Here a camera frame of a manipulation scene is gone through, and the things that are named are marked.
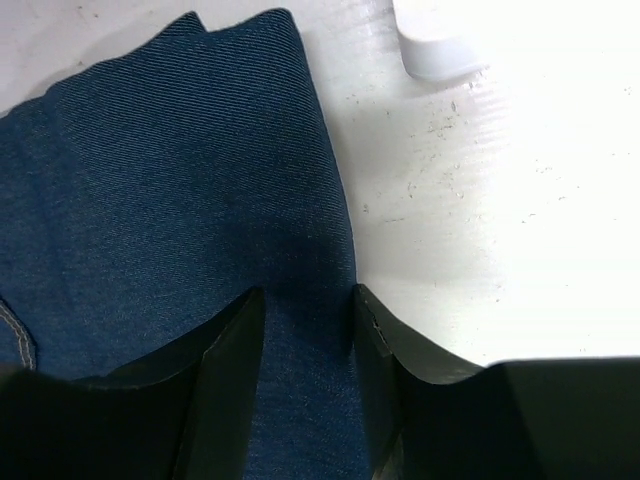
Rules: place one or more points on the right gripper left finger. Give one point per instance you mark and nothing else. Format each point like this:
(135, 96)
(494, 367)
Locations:
(183, 411)

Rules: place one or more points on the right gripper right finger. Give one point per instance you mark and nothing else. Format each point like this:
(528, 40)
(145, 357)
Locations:
(430, 414)

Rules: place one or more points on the dark blue denim trousers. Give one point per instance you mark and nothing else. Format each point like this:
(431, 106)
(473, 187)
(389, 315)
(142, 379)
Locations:
(142, 195)

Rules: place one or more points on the metal clothes rack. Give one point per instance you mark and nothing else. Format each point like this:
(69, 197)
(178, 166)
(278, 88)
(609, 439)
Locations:
(439, 41)

